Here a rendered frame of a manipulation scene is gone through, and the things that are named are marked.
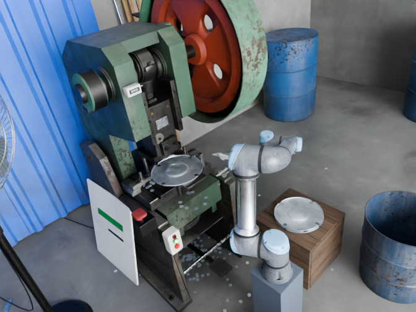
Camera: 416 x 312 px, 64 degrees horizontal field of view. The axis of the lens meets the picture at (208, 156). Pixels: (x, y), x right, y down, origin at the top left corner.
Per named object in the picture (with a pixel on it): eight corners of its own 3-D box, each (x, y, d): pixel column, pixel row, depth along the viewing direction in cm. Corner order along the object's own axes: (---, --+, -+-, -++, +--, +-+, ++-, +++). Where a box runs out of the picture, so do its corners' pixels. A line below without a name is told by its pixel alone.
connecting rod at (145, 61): (172, 112, 173) (158, 46, 154) (153, 122, 166) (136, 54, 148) (149, 104, 187) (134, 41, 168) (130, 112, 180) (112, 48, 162)
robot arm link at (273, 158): (289, 150, 130) (303, 132, 174) (261, 148, 134) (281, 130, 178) (287, 179, 132) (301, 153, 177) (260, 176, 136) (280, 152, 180)
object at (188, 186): (210, 194, 185) (207, 174, 177) (191, 207, 177) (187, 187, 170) (182, 177, 201) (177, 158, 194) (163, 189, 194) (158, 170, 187)
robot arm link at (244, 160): (259, 264, 151) (260, 150, 133) (228, 257, 157) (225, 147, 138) (265, 249, 162) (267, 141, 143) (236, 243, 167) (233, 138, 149)
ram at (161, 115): (184, 147, 183) (174, 97, 167) (162, 160, 176) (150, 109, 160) (165, 138, 195) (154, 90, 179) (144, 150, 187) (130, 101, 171)
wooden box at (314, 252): (340, 252, 219) (345, 212, 200) (307, 290, 199) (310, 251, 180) (289, 224, 245) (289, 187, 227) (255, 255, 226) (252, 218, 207)
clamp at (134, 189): (157, 181, 191) (153, 167, 186) (132, 197, 183) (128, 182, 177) (151, 177, 195) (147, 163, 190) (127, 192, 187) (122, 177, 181)
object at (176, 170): (140, 179, 183) (140, 178, 182) (171, 151, 202) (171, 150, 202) (184, 192, 168) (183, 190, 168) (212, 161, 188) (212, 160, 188)
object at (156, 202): (212, 171, 203) (210, 163, 200) (151, 212, 179) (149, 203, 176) (181, 155, 223) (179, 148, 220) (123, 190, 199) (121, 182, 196)
